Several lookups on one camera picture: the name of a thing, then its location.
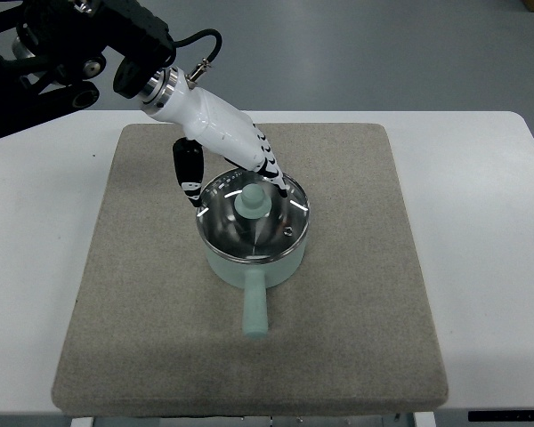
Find mint green saucepan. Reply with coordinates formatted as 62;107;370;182
202;237;307;339

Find grey felt mat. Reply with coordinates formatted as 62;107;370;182
52;123;449;417

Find glass lid with green knob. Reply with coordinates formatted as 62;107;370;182
196;169;310;262

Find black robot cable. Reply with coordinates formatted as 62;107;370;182
171;28;224;86

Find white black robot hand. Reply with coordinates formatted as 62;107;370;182
139;68;289;207

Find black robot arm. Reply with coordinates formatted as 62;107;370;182
0;1;176;138

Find black table control panel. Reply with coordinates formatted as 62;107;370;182
467;410;534;423

